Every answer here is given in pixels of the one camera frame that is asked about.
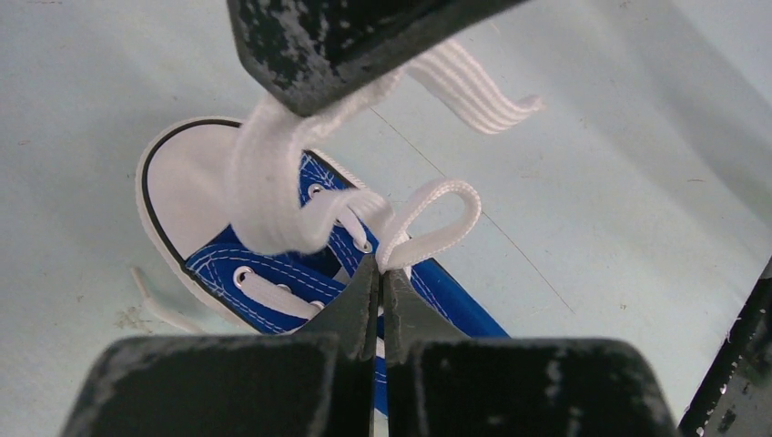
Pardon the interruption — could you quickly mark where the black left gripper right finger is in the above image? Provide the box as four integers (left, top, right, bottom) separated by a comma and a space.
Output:
381, 271, 677, 436

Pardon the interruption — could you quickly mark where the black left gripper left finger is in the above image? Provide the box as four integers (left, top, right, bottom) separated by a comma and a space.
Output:
62, 256, 379, 436

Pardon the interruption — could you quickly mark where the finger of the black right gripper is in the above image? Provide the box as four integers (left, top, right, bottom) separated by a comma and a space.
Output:
227, 0, 519, 117

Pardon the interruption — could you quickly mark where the white shoelace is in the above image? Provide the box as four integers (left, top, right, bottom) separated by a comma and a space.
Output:
129, 38, 544, 336

